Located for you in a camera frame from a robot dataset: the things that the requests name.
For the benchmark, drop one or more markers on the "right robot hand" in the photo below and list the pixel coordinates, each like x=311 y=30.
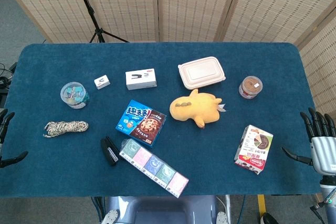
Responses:
x=320 y=148

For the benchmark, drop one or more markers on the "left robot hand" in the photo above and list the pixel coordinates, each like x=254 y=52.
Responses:
x=3 y=127

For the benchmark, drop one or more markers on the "yellow plush toy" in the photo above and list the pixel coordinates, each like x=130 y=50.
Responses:
x=195 y=108

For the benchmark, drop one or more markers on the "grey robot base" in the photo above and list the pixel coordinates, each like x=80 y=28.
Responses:
x=162 y=209

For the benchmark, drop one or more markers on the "white red snack carton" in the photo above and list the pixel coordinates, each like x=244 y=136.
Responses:
x=254 y=149

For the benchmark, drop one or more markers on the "clear tub of binder clips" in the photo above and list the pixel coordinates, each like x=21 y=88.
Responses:
x=74 y=95

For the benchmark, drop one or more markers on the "black shoe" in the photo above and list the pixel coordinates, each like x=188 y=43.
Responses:
x=269 y=218

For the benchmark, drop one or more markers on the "small white staples box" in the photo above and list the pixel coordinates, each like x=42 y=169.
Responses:
x=102 y=81

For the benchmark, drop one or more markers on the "black stapler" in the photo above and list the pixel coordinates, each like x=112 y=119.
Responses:
x=109 y=153

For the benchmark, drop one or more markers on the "blue cookie box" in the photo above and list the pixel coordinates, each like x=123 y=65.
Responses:
x=141 y=123

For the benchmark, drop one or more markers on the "beige lidded food container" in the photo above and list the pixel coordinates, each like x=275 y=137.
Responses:
x=201 y=72

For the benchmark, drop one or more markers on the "black tripod stand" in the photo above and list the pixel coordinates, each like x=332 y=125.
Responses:
x=90 y=11

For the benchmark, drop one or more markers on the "white stapler box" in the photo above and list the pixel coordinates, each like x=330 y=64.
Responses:
x=141 y=78

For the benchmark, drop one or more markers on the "pastel tissue pack row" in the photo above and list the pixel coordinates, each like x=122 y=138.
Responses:
x=154 y=167

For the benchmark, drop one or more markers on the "blue table cloth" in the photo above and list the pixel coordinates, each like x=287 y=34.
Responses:
x=162 y=51

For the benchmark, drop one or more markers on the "bamboo folding screen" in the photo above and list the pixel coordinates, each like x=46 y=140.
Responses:
x=183 y=3

